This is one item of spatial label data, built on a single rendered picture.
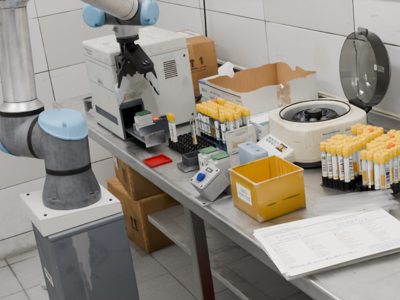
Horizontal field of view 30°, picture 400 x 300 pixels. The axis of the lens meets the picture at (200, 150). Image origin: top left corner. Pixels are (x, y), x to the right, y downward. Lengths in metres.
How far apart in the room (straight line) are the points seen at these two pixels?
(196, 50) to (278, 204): 1.26
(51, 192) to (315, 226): 0.67
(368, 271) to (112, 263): 0.72
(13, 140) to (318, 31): 1.06
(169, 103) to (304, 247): 1.03
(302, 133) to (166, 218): 1.41
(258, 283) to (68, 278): 0.97
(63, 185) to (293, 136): 0.62
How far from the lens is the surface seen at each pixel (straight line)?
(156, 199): 3.54
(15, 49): 1.92
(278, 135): 2.10
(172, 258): 3.55
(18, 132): 1.95
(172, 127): 2.28
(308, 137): 2.00
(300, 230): 1.68
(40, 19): 3.67
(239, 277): 2.77
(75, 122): 1.86
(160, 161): 2.22
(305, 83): 2.39
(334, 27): 2.40
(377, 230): 1.66
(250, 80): 2.56
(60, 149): 1.87
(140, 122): 2.34
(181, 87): 2.50
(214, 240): 3.05
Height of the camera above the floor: 1.64
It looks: 20 degrees down
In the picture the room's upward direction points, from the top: 8 degrees counter-clockwise
